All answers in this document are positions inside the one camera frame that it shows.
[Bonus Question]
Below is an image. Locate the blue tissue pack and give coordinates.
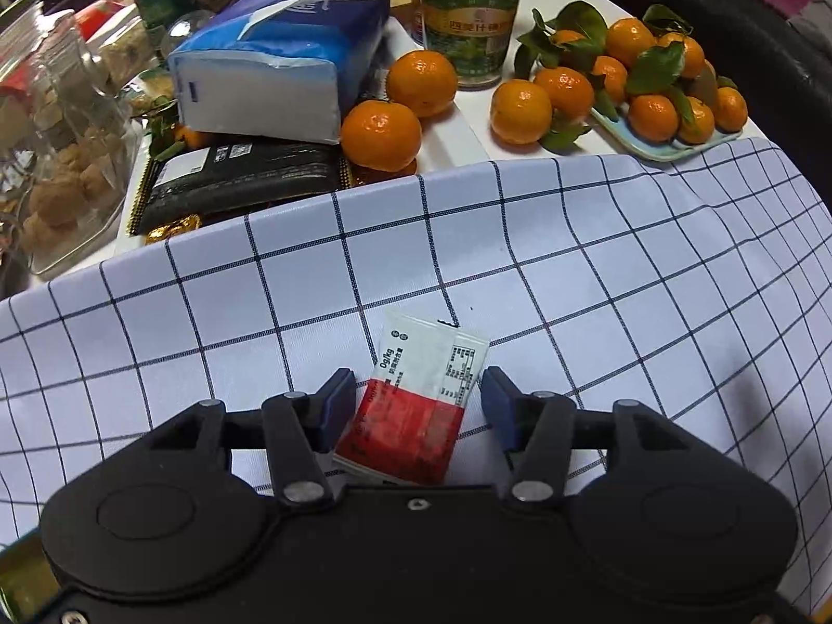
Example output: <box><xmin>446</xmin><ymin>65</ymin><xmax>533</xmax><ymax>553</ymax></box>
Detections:
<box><xmin>166</xmin><ymin>0</ymin><xmax>391</xmax><ymax>144</ymax></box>

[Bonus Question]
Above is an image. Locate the blue checked tablecloth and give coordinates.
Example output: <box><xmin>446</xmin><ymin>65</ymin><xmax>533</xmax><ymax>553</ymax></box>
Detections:
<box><xmin>2</xmin><ymin>138</ymin><xmax>830</xmax><ymax>610</ymax></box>

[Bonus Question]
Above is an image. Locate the loose mandarin behind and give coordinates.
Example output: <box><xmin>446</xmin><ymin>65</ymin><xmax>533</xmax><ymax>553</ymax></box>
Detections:
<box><xmin>385</xmin><ymin>49</ymin><xmax>458</xmax><ymax>119</ymax></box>

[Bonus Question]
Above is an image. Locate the mandarin pile with leaves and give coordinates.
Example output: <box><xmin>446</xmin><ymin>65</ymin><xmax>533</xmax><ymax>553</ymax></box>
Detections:
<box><xmin>513</xmin><ymin>0</ymin><xmax>749</xmax><ymax>153</ymax></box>

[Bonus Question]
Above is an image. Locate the black flat package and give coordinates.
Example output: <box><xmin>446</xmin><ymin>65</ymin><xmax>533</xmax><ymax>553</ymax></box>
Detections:
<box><xmin>127</xmin><ymin>137</ymin><xmax>347</xmax><ymax>235</ymax></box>

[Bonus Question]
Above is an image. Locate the loose mandarin left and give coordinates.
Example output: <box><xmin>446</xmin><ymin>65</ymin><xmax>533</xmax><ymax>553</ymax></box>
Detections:
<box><xmin>340</xmin><ymin>100</ymin><xmax>422</xmax><ymax>173</ymax></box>

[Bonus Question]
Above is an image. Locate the gold tin tray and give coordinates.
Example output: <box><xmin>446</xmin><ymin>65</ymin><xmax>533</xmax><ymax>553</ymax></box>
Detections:
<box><xmin>0</xmin><ymin>531</ymin><xmax>59</xmax><ymax>622</ymax></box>

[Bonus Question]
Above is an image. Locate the light blue fruit plate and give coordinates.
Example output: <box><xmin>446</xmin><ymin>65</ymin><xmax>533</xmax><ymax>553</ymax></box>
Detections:
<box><xmin>591</xmin><ymin>106</ymin><xmax>739</xmax><ymax>163</ymax></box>

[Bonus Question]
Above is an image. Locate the clear jar with cookies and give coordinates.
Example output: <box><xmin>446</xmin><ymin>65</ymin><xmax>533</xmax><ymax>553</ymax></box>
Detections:
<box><xmin>2</xmin><ymin>0</ymin><xmax>139</xmax><ymax>279</ymax></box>

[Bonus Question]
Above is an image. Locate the red white snack packet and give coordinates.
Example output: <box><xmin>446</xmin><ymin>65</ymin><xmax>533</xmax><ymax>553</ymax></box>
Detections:
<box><xmin>334</xmin><ymin>313</ymin><xmax>489</xmax><ymax>486</ymax></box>

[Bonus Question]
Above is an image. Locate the loose mandarin by plate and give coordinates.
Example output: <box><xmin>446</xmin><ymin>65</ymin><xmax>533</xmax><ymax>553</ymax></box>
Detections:
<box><xmin>489</xmin><ymin>79</ymin><xmax>553</xmax><ymax>147</ymax></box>

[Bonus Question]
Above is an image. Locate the glass jar yellow lid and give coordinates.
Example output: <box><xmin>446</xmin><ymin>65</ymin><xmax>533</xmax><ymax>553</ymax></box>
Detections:
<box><xmin>419</xmin><ymin>0</ymin><xmax>519</xmax><ymax>89</ymax></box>

